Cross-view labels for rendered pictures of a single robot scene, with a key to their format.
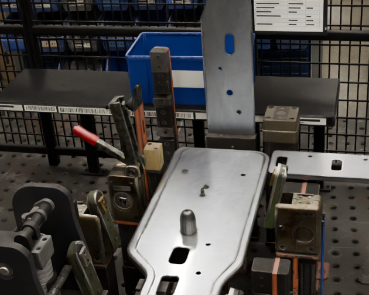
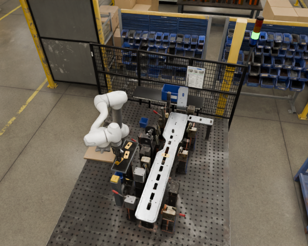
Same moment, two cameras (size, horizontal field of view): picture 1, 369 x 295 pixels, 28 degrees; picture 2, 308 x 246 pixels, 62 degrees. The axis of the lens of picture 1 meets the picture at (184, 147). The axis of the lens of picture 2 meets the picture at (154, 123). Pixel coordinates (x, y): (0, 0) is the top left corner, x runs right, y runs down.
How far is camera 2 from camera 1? 1.46 m
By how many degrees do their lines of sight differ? 15
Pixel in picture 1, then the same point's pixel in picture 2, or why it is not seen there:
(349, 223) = (202, 126)
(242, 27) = (186, 92)
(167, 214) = (168, 128)
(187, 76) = (173, 96)
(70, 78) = (147, 90)
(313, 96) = (198, 102)
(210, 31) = (179, 92)
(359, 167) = (204, 120)
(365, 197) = not seen: hidden behind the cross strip
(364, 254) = (204, 133)
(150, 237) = (166, 133)
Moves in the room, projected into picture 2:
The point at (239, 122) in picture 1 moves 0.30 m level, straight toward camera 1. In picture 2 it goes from (183, 108) to (183, 125)
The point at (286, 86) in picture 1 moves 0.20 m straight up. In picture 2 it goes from (192, 98) to (194, 85)
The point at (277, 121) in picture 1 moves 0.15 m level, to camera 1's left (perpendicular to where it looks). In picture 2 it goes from (190, 109) to (178, 109)
